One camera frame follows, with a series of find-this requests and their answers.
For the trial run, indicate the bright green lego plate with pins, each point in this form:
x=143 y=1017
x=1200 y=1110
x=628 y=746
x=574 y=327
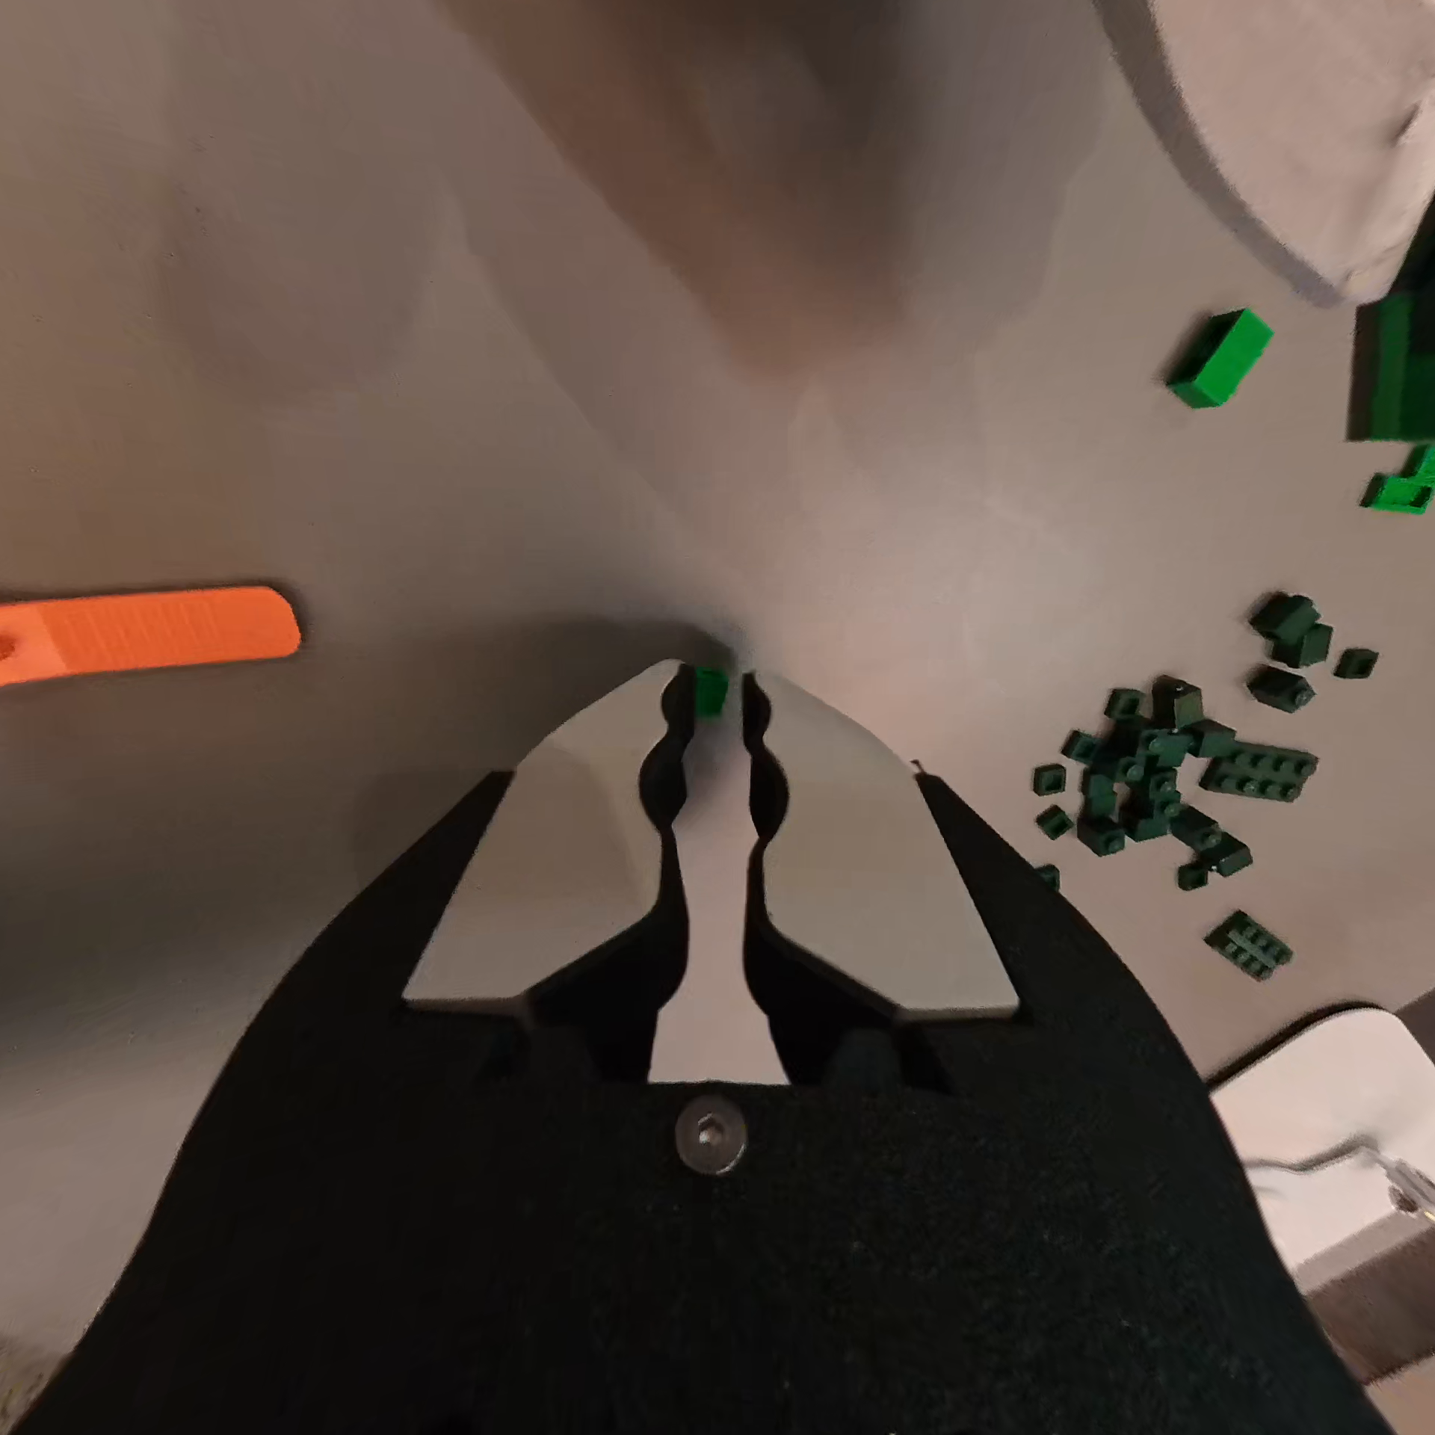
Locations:
x=1400 y=491

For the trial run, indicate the white book stand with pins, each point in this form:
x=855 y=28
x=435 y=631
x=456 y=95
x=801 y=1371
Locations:
x=1322 y=1122

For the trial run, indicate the orange brick separator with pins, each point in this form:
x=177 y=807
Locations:
x=145 y=628

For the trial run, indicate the small bright green lego brick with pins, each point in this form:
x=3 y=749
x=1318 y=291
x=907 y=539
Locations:
x=710 y=693

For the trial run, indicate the dark green lego plate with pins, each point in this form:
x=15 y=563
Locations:
x=1247 y=946

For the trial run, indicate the pile of dark green lego pieces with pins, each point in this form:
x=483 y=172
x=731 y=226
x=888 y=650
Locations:
x=1165 y=775

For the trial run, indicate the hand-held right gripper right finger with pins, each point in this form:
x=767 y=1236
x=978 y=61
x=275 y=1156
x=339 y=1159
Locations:
x=874 y=876

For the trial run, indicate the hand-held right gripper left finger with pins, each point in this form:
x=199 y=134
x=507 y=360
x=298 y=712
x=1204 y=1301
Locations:
x=560 y=876

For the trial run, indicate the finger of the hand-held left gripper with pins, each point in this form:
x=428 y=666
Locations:
x=1288 y=112

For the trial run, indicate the green and white lego assembly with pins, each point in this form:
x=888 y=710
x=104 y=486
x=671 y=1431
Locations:
x=1395 y=370

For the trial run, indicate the long bright green lego brick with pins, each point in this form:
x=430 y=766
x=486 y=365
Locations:
x=1219 y=360

